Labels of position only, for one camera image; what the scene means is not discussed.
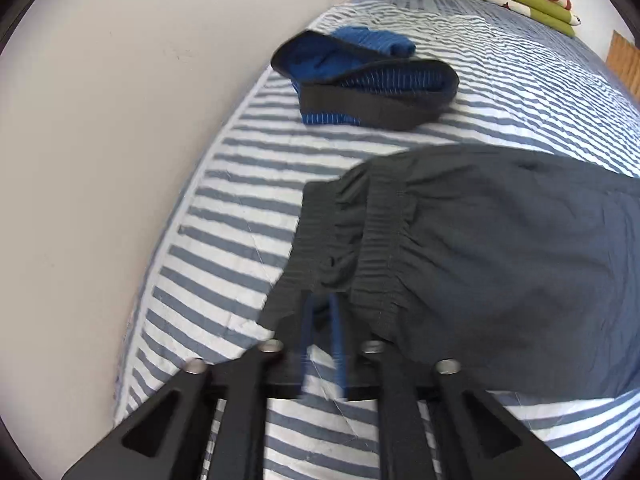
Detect dark grey shorts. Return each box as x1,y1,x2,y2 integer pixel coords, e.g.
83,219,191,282
259,144,639,400

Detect striped blue white quilt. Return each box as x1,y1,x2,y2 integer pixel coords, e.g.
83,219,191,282
116,0,639,479

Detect wooden slat railing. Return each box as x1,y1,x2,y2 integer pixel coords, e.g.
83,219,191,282
606,32,640,101

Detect blue black striped underwear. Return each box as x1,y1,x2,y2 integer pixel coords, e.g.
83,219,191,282
271,27,460,131

